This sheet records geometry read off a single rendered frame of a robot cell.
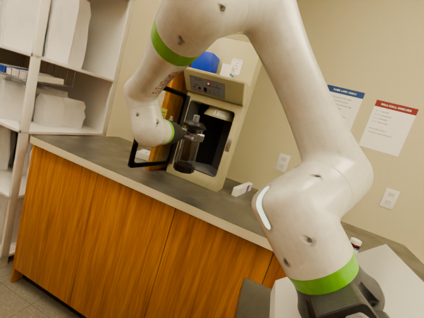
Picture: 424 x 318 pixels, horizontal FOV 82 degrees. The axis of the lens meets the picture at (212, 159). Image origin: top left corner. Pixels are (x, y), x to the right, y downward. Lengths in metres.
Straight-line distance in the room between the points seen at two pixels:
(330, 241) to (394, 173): 1.33
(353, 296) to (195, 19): 0.49
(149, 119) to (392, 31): 1.46
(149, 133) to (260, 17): 0.45
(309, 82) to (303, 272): 0.35
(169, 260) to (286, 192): 0.89
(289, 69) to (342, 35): 1.26
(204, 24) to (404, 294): 0.55
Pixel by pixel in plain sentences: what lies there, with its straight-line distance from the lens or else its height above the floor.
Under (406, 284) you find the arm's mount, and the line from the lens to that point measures 0.57.
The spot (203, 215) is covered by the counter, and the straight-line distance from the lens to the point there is 1.04.
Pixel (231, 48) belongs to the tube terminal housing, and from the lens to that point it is 1.35.
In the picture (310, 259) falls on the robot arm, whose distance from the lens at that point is 0.45.
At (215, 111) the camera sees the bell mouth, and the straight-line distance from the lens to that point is 1.32.
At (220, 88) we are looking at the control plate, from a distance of 1.23.
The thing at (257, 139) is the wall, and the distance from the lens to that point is 1.67.
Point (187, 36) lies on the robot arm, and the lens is 0.49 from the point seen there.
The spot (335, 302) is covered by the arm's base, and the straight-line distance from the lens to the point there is 0.46.
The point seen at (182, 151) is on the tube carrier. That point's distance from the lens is 1.13.
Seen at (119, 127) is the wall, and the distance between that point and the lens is 2.15.
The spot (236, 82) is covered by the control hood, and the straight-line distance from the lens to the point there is 1.17.
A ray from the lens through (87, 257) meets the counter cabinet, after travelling 1.53.
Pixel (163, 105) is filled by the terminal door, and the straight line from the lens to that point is 1.21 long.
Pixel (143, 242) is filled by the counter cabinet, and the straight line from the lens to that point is 1.27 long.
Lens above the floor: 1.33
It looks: 10 degrees down
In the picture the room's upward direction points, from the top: 17 degrees clockwise
